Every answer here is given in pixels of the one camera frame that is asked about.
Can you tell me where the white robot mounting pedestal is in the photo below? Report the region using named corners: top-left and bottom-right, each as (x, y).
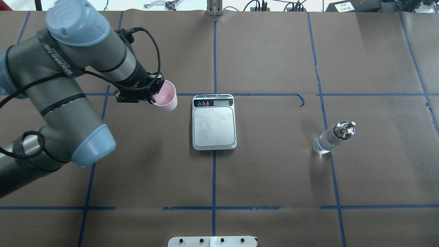
top-left (167, 236), bottom-right (258, 247)

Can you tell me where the left black robot cable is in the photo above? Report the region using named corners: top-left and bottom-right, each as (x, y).
top-left (0, 27), bottom-right (162, 158)

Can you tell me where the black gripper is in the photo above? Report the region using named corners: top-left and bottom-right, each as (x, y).
top-left (115, 73), bottom-right (165, 104)

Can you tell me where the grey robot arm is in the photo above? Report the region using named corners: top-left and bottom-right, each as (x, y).
top-left (1, 0), bottom-right (164, 198)

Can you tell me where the digital kitchen scale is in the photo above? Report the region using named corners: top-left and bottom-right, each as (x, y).
top-left (192, 94), bottom-right (237, 151)

